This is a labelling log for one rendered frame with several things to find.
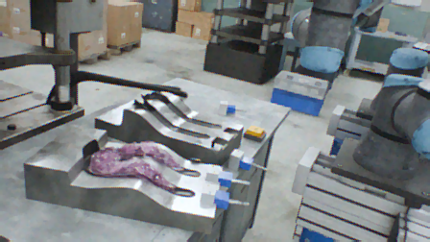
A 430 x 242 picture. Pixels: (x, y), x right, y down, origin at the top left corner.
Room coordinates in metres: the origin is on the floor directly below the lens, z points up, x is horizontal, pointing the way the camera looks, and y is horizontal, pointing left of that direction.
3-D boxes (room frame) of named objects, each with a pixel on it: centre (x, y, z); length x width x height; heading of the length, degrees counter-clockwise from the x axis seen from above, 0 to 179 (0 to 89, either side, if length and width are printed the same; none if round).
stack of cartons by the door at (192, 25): (8.05, 0.75, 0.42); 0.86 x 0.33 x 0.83; 70
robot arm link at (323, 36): (0.70, -0.18, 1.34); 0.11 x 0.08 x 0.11; 2
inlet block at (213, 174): (0.94, -0.06, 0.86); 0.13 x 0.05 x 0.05; 87
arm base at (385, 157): (0.83, -0.44, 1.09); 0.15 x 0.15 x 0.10
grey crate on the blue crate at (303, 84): (4.34, -0.97, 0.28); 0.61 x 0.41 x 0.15; 70
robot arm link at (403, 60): (1.29, -0.64, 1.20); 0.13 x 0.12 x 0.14; 131
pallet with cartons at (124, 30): (5.96, 2.16, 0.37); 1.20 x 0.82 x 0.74; 78
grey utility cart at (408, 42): (6.61, -2.65, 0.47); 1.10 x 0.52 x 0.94; 77
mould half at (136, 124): (1.26, 0.17, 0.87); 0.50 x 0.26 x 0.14; 70
